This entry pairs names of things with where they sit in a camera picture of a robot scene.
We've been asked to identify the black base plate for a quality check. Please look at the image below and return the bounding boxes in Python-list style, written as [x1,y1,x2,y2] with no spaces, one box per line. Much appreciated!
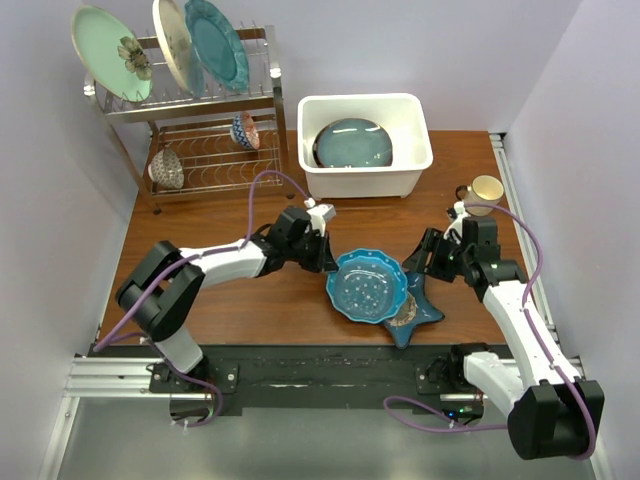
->
[148,343,506,416]

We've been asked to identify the white plastic bin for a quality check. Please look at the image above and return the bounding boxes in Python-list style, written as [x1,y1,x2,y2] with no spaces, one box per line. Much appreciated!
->
[297,93,434,199]

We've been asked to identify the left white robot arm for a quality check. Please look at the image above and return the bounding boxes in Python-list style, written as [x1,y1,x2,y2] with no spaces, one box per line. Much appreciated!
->
[116,201,337,392]

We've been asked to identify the mint floral plate on rack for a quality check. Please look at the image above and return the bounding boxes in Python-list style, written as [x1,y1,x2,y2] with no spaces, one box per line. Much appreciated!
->
[71,5,152,103]

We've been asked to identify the cream plate on rack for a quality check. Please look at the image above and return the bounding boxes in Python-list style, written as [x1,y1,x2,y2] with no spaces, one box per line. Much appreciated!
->
[152,0,194,94]

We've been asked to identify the dark blue star plate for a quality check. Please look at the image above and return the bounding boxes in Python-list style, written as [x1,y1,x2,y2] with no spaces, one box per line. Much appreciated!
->
[383,272,445,349]

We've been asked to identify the teal plate on rack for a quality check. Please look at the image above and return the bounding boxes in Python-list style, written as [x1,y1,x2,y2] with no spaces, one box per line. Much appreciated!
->
[184,0,249,92]

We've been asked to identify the grey patterned bowl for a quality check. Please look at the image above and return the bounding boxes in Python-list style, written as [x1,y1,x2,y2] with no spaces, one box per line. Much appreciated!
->
[147,148,184,190]

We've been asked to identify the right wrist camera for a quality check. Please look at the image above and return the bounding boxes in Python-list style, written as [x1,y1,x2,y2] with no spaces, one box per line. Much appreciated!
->
[444,201,469,244]

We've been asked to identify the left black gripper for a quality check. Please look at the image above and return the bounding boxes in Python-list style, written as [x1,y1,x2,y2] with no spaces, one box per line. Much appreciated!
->
[285,228,338,273]

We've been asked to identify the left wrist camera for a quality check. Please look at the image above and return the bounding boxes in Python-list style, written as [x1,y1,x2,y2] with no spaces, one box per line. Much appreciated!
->
[304,198,336,236]

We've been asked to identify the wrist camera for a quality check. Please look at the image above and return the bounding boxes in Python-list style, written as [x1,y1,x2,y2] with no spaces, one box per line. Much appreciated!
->
[304,198,336,236]
[444,201,469,244]

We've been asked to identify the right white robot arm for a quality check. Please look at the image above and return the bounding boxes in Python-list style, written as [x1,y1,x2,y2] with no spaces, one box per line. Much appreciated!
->
[403,217,605,460]

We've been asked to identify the metal dish rack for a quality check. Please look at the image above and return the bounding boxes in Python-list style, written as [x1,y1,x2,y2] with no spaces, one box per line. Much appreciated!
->
[84,25,295,214]

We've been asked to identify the dark blue glazed plate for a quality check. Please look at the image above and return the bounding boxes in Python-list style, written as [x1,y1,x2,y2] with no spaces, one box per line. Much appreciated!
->
[315,118,393,168]

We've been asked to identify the blue scalloped plate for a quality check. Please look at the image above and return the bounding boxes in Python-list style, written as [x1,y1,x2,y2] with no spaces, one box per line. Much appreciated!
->
[325,248,408,324]

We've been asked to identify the black striped plate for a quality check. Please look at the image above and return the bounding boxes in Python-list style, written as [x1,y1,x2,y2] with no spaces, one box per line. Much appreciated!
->
[312,138,323,167]

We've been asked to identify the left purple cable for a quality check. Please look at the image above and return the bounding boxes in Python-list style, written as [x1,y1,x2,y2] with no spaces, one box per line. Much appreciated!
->
[92,169,314,429]

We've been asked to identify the blue patterned bowl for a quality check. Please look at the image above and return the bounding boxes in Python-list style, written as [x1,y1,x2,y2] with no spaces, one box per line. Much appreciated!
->
[230,111,260,150]

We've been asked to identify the cream mug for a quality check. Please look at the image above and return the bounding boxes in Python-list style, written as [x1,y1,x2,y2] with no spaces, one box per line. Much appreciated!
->
[455,175,504,216]

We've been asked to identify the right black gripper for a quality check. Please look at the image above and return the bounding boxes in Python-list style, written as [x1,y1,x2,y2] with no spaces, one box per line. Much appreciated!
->
[402,228,472,283]

